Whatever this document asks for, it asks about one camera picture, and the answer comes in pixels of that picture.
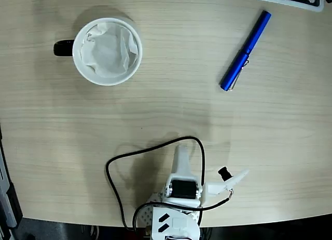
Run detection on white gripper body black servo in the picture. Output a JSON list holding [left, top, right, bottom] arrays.
[[160, 181, 205, 207]]

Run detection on black camera cable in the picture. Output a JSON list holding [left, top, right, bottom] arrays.
[[105, 136, 234, 232]]

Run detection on white mug black handle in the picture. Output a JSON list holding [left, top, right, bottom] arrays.
[[53, 16, 143, 87]]

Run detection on crumpled white paper tissue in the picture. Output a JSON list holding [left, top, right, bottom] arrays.
[[79, 21, 140, 78]]

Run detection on camera module on white mount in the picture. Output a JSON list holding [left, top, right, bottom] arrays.
[[203, 166, 250, 202]]

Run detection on blue metal pen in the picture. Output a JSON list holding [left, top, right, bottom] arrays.
[[219, 10, 272, 92]]

